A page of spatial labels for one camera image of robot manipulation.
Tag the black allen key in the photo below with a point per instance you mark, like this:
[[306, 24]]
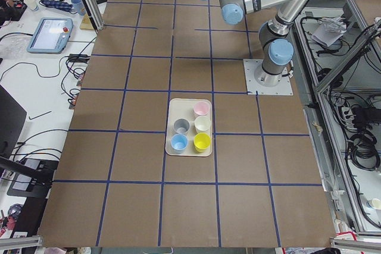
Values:
[[38, 116]]

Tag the cream plastic tray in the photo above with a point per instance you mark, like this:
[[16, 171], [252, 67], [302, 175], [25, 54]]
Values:
[[183, 108]]

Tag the pale green plastic cup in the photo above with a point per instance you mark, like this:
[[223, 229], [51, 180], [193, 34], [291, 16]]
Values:
[[202, 124]]

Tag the yellow plastic cup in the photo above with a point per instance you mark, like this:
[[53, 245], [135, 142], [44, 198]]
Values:
[[202, 142]]

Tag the wooden mug tree stand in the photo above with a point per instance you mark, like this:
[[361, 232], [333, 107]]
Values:
[[86, 22]]

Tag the pink plastic cup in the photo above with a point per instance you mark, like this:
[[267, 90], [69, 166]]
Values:
[[201, 108]]

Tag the grey plastic cup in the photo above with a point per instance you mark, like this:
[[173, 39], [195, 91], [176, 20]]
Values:
[[181, 126]]

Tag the blue cup on desk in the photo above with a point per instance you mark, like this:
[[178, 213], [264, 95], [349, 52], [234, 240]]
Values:
[[78, 6]]

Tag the black monitor stand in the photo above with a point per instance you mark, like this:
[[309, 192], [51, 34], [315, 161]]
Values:
[[32, 176]]

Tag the blue checked cloth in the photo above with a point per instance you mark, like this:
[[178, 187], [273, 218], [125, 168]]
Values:
[[59, 5]]

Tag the blue teach pendant near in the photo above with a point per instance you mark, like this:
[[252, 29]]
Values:
[[50, 36]]

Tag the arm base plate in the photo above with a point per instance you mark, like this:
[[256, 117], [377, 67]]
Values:
[[260, 83]]

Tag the white paper cup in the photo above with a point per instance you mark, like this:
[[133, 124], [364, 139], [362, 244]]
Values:
[[32, 5]]

